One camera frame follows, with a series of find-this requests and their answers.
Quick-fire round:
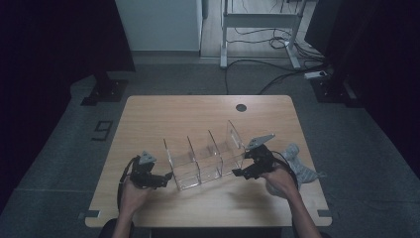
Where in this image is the white metal desk frame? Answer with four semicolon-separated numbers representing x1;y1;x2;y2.
219;0;310;69

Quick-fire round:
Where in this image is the long black floor cable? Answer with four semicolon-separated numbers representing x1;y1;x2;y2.
224;59;331;96

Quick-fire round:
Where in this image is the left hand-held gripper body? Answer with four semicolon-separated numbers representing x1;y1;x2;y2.
129;150;165;190

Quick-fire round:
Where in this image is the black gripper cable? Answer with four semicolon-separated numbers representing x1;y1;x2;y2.
271;150;300;190
116;156;141;213

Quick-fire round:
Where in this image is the clear acrylic divided organizer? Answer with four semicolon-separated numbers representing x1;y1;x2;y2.
162;119;247;191

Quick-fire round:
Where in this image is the person's right hand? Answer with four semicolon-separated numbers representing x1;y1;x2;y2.
260;164;299;200

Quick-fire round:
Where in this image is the person's left hand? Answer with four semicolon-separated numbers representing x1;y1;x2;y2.
118;179;156;218

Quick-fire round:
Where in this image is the dark curtain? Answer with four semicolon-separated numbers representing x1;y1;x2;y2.
0;0;137;212
304;0;420;179

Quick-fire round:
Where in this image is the tangle of black cables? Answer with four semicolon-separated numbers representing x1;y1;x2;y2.
227;27;328;63

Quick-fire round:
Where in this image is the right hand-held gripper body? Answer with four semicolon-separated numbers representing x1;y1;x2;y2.
243;132;276;180

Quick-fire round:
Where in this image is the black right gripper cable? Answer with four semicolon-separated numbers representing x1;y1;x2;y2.
271;150;300;190

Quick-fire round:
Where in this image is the white cabinet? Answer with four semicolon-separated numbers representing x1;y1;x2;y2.
114;0;204;53

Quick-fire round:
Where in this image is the black stand base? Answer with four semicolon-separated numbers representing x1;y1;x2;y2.
80;70;129;107
310;77;365;108

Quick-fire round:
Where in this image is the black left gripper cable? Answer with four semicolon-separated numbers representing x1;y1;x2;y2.
116;156;141;213

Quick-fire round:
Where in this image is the grey striped cloth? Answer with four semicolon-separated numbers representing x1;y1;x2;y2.
265;142;327;199

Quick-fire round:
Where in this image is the white power strip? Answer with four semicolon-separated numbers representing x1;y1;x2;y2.
303;69;329;80

